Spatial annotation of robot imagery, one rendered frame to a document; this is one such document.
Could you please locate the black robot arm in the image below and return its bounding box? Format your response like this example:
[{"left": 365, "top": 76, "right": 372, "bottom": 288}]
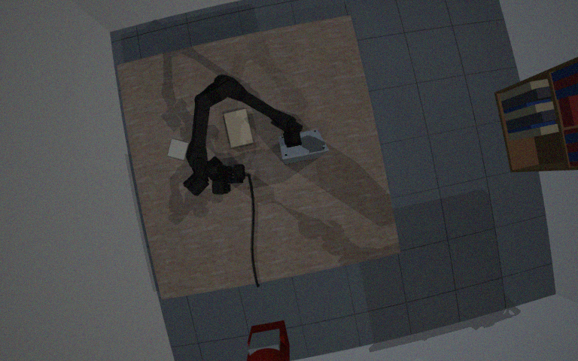
[{"left": 184, "top": 74, "right": 303, "bottom": 196}]

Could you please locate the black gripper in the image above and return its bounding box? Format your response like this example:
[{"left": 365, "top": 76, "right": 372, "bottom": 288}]
[{"left": 210, "top": 163, "right": 245, "bottom": 181}]

